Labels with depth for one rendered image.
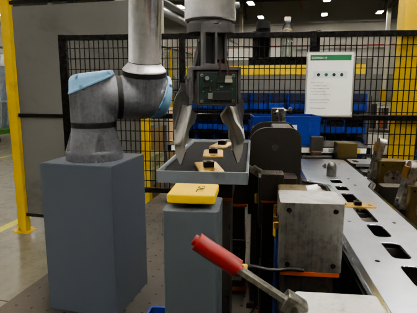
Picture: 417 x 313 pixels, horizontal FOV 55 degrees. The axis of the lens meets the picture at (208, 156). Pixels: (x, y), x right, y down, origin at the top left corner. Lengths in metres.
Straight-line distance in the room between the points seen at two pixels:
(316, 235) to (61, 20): 3.14
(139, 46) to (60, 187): 0.41
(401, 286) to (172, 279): 0.34
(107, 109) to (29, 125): 2.73
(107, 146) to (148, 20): 0.33
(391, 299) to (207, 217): 0.29
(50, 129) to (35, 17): 0.91
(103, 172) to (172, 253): 0.52
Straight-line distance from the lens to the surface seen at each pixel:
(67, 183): 1.06
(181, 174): 0.60
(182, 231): 0.50
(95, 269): 1.10
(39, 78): 3.68
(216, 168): 0.63
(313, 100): 2.02
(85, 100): 1.05
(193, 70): 0.58
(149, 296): 1.22
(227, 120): 0.63
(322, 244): 0.68
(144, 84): 1.06
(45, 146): 3.70
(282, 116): 1.44
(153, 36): 1.06
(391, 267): 0.74
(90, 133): 1.06
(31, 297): 1.30
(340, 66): 2.04
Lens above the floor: 1.29
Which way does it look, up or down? 10 degrees down
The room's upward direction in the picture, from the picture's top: straight up
